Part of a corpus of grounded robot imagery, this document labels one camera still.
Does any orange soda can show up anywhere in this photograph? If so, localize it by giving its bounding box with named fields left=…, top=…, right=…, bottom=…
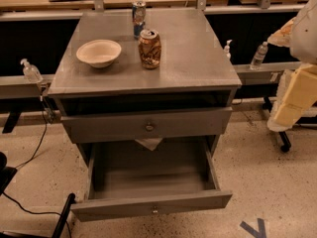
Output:
left=138, top=29, right=161, bottom=69

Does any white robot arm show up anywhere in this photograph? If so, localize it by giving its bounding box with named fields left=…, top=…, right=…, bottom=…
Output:
left=267, top=0, right=317, bottom=132

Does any grey upper drawer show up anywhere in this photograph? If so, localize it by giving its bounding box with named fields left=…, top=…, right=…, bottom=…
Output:
left=61, top=107, right=232, bottom=144

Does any grey drawer cabinet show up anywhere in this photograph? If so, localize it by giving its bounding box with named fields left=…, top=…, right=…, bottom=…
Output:
left=49, top=9, right=241, bottom=154

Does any grey open middle drawer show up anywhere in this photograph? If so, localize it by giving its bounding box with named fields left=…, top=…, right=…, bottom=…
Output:
left=71, top=137, right=232, bottom=221

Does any blue silver soda can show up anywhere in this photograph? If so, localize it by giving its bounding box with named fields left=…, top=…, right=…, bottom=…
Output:
left=132, top=1, right=146, bottom=39

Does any white paper sheet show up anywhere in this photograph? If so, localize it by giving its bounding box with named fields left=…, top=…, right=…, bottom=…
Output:
left=136, top=138, right=162, bottom=151

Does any white paper bowl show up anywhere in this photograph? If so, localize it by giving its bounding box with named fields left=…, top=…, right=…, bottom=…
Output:
left=76, top=40, right=122, bottom=68

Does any right hand sanitizer bottle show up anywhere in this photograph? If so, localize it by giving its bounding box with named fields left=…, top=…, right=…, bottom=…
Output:
left=224, top=40, right=232, bottom=60

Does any hand sanitizer bottle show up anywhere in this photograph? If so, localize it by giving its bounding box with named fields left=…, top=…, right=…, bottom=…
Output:
left=224, top=40, right=232, bottom=60
left=20, top=59, right=44, bottom=83

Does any clear water bottle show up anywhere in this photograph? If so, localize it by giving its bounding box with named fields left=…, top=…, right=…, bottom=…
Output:
left=250, top=42, right=268, bottom=70

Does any black chair leg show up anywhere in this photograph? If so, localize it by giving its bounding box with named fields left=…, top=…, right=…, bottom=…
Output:
left=52, top=193, right=75, bottom=238

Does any black table leg with caster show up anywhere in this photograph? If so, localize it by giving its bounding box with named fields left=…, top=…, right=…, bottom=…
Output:
left=262, top=95, right=317, bottom=153

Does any left hand sanitizer bottle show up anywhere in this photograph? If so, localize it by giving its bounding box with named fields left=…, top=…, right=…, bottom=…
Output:
left=20, top=59, right=44, bottom=83

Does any black floor cable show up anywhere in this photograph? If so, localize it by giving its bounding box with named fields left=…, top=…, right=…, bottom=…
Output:
left=0, top=109, right=73, bottom=238

